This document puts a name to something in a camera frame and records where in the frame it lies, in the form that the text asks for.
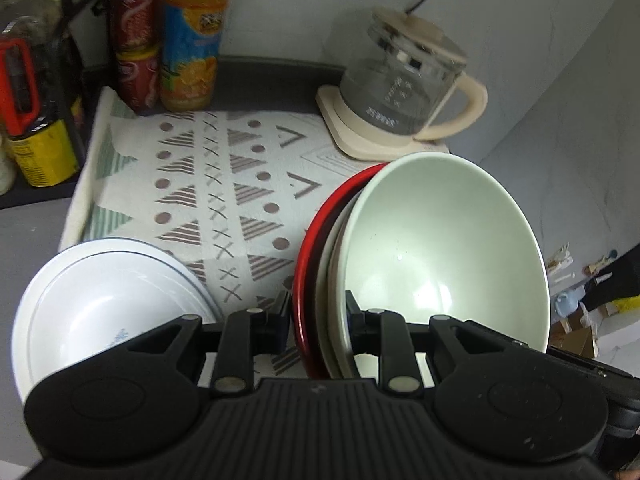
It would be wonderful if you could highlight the orange juice bottle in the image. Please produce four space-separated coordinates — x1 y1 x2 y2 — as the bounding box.
158 0 237 113

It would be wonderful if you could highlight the dark cloth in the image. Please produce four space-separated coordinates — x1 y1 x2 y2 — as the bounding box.
581 254 640 313

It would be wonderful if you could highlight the glass kettle with cream handle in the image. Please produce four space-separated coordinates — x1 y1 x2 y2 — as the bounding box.
340 7 489 143

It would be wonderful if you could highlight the red cola can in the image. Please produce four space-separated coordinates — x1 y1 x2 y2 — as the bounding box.
115 46 163 117
115 0 167 55

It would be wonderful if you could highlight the oil bottle with red handle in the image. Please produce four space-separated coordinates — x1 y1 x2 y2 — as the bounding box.
0 15 82 189

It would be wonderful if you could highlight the red plate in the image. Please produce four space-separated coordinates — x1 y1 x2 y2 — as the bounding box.
293 162 392 382

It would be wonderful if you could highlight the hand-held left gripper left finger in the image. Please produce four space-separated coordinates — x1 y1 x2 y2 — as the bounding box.
125 290 294 396

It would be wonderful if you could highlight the cardboard box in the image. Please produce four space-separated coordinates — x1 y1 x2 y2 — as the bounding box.
550 305 602 357

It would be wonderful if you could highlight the patterned table mat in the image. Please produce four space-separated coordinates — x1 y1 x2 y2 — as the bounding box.
59 87 451 392

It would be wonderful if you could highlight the pale green bowl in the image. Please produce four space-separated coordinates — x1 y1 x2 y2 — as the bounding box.
336 152 551 380

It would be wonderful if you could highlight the cream kettle base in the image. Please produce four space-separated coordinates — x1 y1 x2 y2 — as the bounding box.
315 85 451 163

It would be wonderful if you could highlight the cream plate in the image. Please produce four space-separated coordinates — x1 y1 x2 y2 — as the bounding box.
315 199 362 380

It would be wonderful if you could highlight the white bowl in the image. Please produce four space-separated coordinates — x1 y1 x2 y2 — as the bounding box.
11 238 226 402

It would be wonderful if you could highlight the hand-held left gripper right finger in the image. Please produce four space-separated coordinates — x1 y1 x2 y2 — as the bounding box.
345 290 527 395

